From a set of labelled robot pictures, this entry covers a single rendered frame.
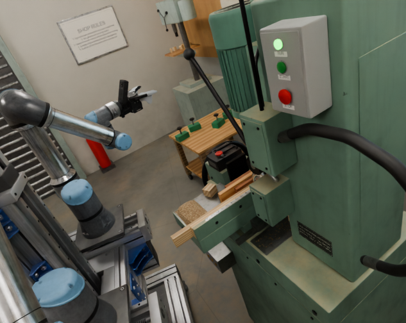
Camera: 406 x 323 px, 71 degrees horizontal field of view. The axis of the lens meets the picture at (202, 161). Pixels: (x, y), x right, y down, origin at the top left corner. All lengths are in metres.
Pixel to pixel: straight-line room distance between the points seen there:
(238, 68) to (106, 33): 3.02
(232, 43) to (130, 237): 0.93
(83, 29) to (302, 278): 3.34
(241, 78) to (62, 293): 0.74
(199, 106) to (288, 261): 2.42
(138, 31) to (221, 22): 3.09
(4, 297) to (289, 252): 0.75
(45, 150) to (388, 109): 1.18
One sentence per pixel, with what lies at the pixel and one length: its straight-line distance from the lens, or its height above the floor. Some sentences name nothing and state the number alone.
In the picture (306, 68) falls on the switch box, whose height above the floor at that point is 1.41.
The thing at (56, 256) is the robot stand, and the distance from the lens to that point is 1.10.
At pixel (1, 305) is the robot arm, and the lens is 0.64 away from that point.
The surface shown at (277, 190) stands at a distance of 0.79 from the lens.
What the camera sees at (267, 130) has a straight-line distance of 0.64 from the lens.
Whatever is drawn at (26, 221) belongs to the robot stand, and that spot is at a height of 1.15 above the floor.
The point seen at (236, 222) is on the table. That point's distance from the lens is 1.01.
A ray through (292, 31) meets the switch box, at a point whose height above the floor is 1.47.
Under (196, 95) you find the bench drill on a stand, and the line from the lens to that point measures 3.13.
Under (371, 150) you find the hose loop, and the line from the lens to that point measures 0.54.
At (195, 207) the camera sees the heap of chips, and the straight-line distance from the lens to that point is 1.03.
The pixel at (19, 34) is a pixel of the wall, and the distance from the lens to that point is 3.67.
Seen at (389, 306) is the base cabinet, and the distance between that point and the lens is 1.23.
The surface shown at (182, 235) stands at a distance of 0.96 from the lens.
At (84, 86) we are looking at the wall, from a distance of 3.73.
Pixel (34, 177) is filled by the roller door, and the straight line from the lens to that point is 3.90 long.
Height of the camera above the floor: 1.57
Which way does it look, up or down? 30 degrees down
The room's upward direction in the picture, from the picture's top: 19 degrees counter-clockwise
